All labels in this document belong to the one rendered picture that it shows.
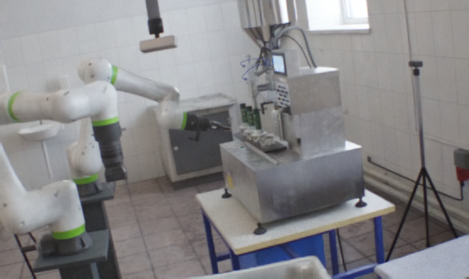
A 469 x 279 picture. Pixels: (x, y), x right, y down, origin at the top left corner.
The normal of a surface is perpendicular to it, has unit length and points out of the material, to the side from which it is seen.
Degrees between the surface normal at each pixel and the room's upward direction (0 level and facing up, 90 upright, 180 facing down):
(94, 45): 90
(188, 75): 90
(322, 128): 90
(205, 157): 90
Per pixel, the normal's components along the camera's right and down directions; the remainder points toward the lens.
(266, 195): 0.28, 0.16
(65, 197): 0.71, 0.02
